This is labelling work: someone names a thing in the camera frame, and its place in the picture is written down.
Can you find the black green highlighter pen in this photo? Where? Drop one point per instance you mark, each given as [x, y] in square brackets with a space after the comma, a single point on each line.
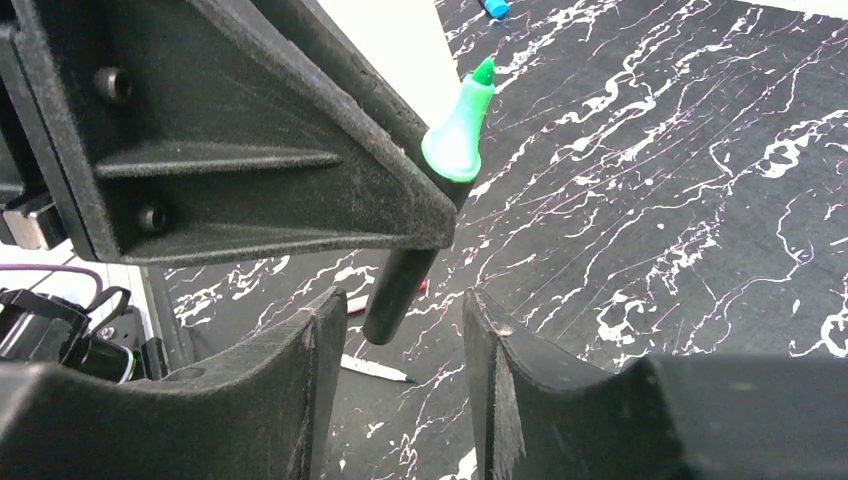
[452, 162]

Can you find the silver pen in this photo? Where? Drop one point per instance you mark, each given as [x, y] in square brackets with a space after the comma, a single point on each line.
[374, 369]

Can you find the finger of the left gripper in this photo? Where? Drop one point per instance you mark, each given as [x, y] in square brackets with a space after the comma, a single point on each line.
[189, 133]
[311, 29]

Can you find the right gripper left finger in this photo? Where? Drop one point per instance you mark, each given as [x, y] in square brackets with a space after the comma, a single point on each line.
[258, 410]

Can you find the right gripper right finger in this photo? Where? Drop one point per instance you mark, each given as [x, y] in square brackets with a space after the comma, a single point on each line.
[538, 412]

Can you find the yellow framed whiteboard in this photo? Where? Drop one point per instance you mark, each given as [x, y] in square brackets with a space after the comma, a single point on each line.
[405, 42]

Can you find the blue marker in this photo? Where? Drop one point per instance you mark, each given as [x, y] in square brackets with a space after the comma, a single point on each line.
[496, 9]

